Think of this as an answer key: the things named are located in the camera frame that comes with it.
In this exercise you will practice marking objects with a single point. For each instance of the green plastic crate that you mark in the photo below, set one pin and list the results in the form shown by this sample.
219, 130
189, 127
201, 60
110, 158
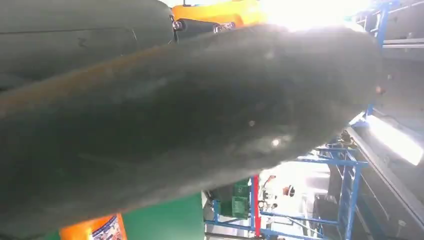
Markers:
240, 207

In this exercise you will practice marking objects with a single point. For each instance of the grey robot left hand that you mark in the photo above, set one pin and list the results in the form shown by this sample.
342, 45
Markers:
165, 116

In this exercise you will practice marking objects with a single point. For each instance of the red pole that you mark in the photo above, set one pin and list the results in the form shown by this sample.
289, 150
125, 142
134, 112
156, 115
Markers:
257, 205

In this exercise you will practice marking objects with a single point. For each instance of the blue metal rack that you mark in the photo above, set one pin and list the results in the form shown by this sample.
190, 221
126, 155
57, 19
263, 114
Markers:
351, 192

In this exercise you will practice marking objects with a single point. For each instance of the green table mat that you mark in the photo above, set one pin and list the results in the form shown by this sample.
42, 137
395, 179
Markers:
165, 218

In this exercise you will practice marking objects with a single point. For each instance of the ceiling light strip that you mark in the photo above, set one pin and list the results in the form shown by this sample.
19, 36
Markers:
394, 139

